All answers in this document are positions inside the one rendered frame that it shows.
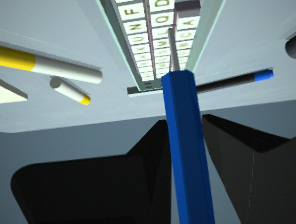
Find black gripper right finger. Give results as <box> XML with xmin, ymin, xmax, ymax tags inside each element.
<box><xmin>202</xmin><ymin>114</ymin><xmax>296</xmax><ymax>224</ymax></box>

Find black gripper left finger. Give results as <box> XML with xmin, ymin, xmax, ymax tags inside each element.
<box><xmin>10</xmin><ymin>119</ymin><xmax>172</xmax><ymax>224</ymax></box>

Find blue stylus with white tip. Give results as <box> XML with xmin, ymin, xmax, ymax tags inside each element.
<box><xmin>161</xmin><ymin>28</ymin><xmax>215</xmax><ymax>224</ymax></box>

